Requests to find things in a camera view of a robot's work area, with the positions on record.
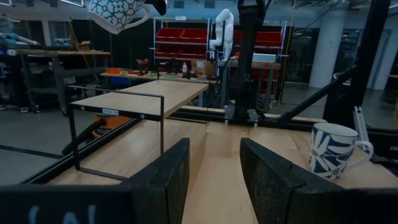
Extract blue plastic bin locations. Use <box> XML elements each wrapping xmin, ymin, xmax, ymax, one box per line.
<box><xmin>108</xmin><ymin>76</ymin><xmax>131</xmax><ymax>86</ymax></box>

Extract metal rack with red bins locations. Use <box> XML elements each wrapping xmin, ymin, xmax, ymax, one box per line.
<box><xmin>152</xmin><ymin>17</ymin><xmax>213</xmax><ymax>73</ymax></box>
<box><xmin>232</xmin><ymin>20</ymin><xmax>289</xmax><ymax>94</ymax></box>

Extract wooden shelf riser black legs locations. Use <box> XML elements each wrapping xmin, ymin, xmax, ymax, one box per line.
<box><xmin>66</xmin><ymin>79</ymin><xmax>210</xmax><ymax>182</ymax></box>

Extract blue mug white flower print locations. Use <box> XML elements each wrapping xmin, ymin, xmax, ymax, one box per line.
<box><xmin>308</xmin><ymin>122</ymin><xmax>374</xmax><ymax>181</ymax></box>

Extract white mug blue geometric pattern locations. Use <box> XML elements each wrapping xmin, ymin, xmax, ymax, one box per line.
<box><xmin>88</xmin><ymin>0</ymin><xmax>151</xmax><ymax>35</ymax></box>

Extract long wooden table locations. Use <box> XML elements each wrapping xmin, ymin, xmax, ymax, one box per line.
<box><xmin>99</xmin><ymin>71</ymin><xmax>218</xmax><ymax>85</ymax></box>

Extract black vacuum hose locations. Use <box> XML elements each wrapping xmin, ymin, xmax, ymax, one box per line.
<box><xmin>61</xmin><ymin>119</ymin><xmax>108</xmax><ymax>156</ymax></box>

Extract white plastic tub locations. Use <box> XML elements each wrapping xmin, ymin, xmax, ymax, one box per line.
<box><xmin>251</xmin><ymin>53</ymin><xmax>277</xmax><ymax>64</ymax></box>

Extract black table frame rails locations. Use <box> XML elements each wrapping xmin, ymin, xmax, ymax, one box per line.
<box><xmin>18</xmin><ymin>105</ymin><xmax>398</xmax><ymax>186</ymax></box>

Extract silver metal bracket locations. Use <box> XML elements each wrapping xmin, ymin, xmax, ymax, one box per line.
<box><xmin>352</xmin><ymin>105</ymin><xmax>372</xmax><ymax>147</ymax></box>

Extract wooden top metal workbench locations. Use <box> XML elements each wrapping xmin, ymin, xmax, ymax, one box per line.
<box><xmin>217</xmin><ymin>60</ymin><xmax>282</xmax><ymax>111</ymax></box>
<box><xmin>15</xmin><ymin>48</ymin><xmax>112</xmax><ymax>116</ymax></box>

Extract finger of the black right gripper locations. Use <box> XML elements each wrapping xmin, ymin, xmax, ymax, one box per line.
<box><xmin>144</xmin><ymin>0</ymin><xmax>168</xmax><ymax>16</ymax></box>

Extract cardboard box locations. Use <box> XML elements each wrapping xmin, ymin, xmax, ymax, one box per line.
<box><xmin>70</xmin><ymin>39</ymin><xmax>93</xmax><ymax>52</ymax></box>

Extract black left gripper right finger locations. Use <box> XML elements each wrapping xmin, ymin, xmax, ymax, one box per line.
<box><xmin>239</xmin><ymin>137</ymin><xmax>346</xmax><ymax>224</ymax></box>

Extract black overhead rig frame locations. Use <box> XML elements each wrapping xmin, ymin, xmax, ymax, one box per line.
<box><xmin>273</xmin><ymin>0</ymin><xmax>393</xmax><ymax>128</ymax></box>

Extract orange shop vacuum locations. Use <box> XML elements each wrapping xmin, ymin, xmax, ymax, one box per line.
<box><xmin>92</xmin><ymin>113</ymin><xmax>132</xmax><ymax>140</ymax></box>

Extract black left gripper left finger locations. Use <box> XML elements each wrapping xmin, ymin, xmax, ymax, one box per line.
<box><xmin>121</xmin><ymin>138</ymin><xmax>191</xmax><ymax>224</ymax></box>

